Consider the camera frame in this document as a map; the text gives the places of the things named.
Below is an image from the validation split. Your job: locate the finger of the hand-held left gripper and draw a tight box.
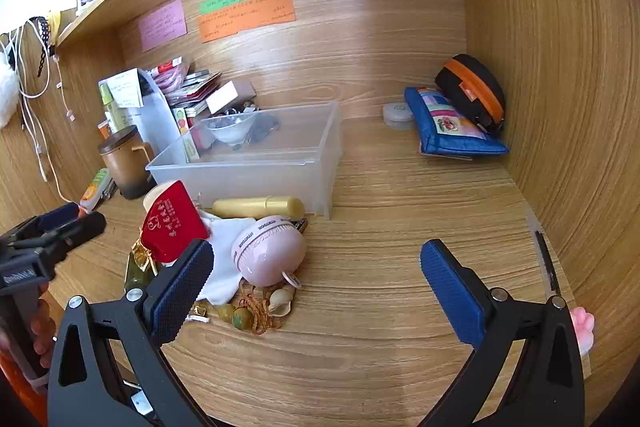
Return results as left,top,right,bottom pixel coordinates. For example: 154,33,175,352
7,203,81,242
47,211,107,260

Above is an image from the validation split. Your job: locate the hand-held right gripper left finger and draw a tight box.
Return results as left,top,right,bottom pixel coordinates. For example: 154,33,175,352
47,238,236,427

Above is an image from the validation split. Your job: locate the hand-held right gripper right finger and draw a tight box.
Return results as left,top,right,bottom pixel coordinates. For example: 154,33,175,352
419,238,587,427

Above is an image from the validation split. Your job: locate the white drawstring cloth bag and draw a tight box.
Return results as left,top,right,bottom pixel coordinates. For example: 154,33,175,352
192,212,261,305

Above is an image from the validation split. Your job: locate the dark green glass bottle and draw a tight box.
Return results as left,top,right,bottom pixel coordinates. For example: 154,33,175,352
125,252,161,290

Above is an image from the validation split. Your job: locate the red embroidered charm pouch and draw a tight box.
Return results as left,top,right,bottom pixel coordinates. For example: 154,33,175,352
132,180,210,269

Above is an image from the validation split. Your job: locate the bead and shell string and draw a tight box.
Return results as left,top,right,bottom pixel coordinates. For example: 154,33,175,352
187,279,301,335

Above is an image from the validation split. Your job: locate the pink round handheld device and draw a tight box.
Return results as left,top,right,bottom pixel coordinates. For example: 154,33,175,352
231,216,307,288

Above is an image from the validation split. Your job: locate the clear plastic storage bin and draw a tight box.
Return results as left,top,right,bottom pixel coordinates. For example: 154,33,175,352
145,101,344,220

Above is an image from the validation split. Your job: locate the wooden desktop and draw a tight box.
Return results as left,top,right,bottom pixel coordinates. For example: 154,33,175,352
50,112,601,427

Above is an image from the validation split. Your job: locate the person's left hand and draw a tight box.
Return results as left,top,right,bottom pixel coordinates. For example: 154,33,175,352
31,292,57,370

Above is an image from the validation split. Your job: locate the orange and green packet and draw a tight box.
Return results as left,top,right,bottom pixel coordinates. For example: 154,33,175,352
79,168,112,212

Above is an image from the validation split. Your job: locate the wooden mug with dark lid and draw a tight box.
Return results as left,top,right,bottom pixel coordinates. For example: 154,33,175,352
97,125,156,200

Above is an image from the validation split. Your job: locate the pale yellow cosmetic tube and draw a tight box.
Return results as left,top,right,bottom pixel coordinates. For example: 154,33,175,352
212,196,306,219

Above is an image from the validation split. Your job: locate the green cap spray bottle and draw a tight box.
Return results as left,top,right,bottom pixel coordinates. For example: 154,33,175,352
99,84,123,132

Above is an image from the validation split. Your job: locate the pink cat paw toy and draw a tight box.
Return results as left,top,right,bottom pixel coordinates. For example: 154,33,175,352
570,307,596,355

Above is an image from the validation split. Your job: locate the fruit sticker sheet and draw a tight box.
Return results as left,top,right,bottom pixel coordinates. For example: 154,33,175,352
172,107,198,160

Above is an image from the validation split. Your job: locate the white handwritten paper sheet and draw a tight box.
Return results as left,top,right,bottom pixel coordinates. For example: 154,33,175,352
107,69,146,108

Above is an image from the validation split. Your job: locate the small glass bowl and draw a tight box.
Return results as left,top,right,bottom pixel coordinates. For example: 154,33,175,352
207,113,258,146

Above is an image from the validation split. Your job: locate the blue patchwork zip pouch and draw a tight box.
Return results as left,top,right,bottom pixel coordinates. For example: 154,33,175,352
404,87,510,158

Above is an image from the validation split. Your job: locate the stack of booklets and cards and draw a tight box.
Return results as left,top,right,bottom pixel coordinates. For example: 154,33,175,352
165,69,223,112

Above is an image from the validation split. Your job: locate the white round case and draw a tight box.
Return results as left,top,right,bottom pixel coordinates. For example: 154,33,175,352
383,103,415,130

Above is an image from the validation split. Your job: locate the white small cardboard box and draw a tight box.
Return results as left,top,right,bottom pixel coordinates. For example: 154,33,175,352
206,81,257,114

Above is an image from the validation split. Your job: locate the black pouch orange zipper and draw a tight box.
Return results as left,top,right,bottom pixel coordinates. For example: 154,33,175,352
434,54,506,136

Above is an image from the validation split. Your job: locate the pink paper note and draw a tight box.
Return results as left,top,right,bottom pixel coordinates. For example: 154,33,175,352
138,0,188,52

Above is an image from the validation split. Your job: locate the orange paper note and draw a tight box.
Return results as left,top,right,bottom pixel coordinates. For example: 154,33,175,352
198,0,297,44

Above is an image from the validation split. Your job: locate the white charging cable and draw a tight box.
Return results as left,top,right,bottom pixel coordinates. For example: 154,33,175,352
10,19,76,202

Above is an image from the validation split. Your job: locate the black beaded strap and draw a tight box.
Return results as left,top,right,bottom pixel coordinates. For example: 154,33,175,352
35,17,56,80

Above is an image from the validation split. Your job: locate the pink cord packet red label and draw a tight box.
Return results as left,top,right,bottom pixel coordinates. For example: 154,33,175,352
150,57,193,92

